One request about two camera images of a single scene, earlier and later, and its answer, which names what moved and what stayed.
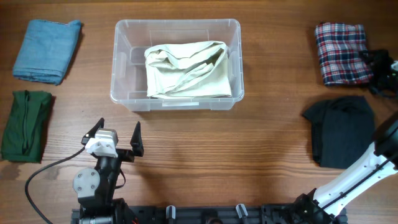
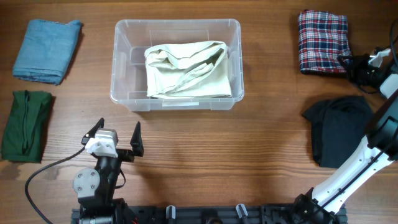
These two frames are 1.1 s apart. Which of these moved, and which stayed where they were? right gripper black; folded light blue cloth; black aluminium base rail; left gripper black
Moved: right gripper black
Stayed: black aluminium base rail; left gripper black; folded light blue cloth
